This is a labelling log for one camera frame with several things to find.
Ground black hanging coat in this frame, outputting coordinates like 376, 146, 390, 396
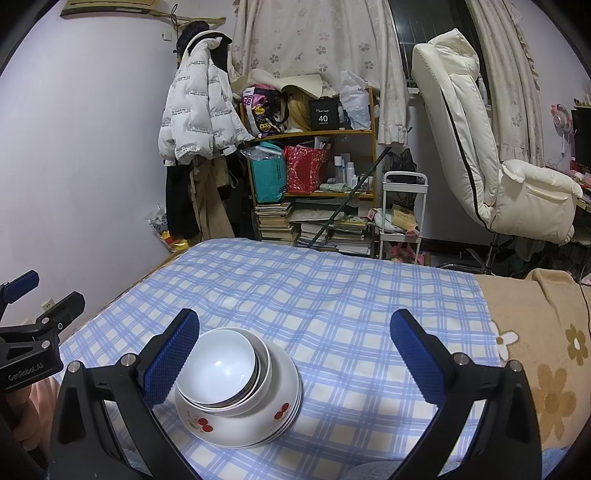
222, 152, 257, 241
165, 161, 201, 241

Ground teal bag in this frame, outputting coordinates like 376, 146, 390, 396
249, 142, 287, 204

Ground stack of old books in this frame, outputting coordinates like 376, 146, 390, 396
255, 203, 294, 245

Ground beige air conditioner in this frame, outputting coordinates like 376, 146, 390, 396
61, 0, 160, 19

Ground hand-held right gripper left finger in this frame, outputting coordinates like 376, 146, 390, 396
48, 308, 204, 480

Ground pile of magazines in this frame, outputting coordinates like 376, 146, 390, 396
291, 210, 372, 257

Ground wooden shelf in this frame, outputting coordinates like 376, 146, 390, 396
240, 88, 379, 257

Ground red patterned bag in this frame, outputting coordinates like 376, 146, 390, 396
283, 145, 329, 195

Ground dark window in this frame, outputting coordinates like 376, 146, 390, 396
385, 0, 485, 93

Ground black bag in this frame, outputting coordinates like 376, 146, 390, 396
383, 148, 419, 174

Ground tan carton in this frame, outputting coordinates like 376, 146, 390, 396
390, 205, 419, 232

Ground white plastic bag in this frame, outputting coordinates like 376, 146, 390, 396
339, 70, 372, 131

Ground pink cloth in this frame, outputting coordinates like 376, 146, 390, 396
30, 371, 65, 416

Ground grey blue fabric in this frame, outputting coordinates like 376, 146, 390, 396
185, 457, 411, 480

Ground white blue printed bag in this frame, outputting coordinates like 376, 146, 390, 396
148, 205, 169, 234

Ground long green pole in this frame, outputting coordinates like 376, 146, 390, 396
307, 147, 393, 252

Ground blue checked cloth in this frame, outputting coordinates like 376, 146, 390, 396
48, 237, 504, 480

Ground brown flowered blanket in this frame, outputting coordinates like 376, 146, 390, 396
475, 268, 591, 462

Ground dark clothes pile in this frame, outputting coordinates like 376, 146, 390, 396
503, 235, 583, 280

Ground plain white bowl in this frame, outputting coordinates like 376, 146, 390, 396
175, 329, 259, 408

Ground cartoon printed bag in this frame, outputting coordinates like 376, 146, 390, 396
242, 88, 289, 138

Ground beige hanging coat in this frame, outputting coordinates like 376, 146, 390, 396
191, 157, 236, 241

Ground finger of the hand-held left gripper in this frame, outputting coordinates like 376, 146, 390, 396
0, 292, 86, 354
0, 271, 40, 319

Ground cream foam sheet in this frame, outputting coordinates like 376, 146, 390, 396
249, 69, 326, 100

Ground white trolley cart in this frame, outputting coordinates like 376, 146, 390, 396
379, 171, 430, 266

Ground floral cream curtain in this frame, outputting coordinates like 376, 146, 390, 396
231, 0, 411, 146
464, 0, 546, 167

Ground black box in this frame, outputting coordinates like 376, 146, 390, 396
308, 98, 340, 131

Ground person's left hand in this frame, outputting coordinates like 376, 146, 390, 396
7, 385, 35, 444

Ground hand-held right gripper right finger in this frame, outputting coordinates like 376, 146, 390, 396
390, 308, 543, 480

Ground white recliner chair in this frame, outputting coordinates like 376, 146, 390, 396
411, 28, 583, 278

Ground cluster of cosmetic bottles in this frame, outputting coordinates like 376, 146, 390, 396
333, 156, 370, 190

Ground dark hooded garment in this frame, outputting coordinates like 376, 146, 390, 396
174, 19, 234, 70

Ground black monitor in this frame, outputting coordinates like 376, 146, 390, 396
571, 108, 591, 162

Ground large white bowl red label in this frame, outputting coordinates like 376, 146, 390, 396
178, 331, 272, 416

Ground pink fan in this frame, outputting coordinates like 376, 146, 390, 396
550, 104, 575, 158

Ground tan bag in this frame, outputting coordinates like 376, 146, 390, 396
288, 90, 315, 132

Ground pink toy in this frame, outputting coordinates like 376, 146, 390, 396
388, 242, 423, 265

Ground yellow red packages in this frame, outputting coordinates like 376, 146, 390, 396
159, 228, 190, 252

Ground white puffer jacket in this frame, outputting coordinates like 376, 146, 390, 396
158, 30, 254, 166

